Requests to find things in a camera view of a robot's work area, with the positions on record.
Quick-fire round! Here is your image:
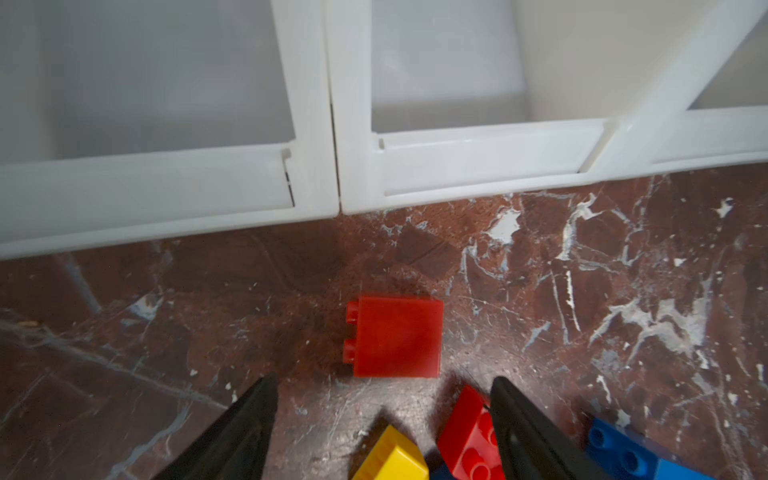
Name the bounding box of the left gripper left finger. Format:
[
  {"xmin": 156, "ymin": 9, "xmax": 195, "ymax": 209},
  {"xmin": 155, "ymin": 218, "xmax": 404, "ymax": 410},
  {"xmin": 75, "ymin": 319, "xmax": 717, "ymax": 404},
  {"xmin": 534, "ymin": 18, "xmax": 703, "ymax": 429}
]
[{"xmin": 156, "ymin": 374, "xmax": 278, "ymax": 479}]

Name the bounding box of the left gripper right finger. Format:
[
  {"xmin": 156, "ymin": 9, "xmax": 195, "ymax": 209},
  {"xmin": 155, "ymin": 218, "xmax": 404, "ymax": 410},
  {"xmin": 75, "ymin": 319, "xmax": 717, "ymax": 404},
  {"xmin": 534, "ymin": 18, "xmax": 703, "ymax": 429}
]
[{"xmin": 490, "ymin": 376, "xmax": 609, "ymax": 480}]

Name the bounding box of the red long lego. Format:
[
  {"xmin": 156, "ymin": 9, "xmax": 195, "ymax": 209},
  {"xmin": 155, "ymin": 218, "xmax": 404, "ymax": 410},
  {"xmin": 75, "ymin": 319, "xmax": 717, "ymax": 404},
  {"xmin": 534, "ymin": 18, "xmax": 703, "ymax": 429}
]
[{"xmin": 437, "ymin": 385, "xmax": 505, "ymax": 480}]

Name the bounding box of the blue lego brick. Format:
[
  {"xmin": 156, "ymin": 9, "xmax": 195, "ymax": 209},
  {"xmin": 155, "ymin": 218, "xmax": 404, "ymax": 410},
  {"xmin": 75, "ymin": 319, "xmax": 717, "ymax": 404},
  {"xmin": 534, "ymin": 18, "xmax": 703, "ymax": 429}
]
[{"xmin": 586, "ymin": 417, "xmax": 711, "ymax": 480}]

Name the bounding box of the small yellow lego brick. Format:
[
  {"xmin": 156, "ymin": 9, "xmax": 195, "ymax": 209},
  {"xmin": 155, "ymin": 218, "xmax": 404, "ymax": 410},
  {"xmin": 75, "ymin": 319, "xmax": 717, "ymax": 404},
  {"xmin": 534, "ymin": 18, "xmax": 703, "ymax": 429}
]
[{"xmin": 352, "ymin": 425, "xmax": 429, "ymax": 480}]

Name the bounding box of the red square lego brick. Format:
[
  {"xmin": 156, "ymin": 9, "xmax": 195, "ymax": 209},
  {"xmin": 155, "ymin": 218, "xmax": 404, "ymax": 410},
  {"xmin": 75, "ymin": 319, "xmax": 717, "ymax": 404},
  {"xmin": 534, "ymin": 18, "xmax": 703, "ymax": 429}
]
[{"xmin": 342, "ymin": 296, "xmax": 444, "ymax": 378}]

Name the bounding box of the white three-compartment sorting bin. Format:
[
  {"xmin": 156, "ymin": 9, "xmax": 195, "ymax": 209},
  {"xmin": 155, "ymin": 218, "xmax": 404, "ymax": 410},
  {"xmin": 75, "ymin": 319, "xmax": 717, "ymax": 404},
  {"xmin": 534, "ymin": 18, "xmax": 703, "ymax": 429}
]
[{"xmin": 1, "ymin": 1, "xmax": 767, "ymax": 259}]

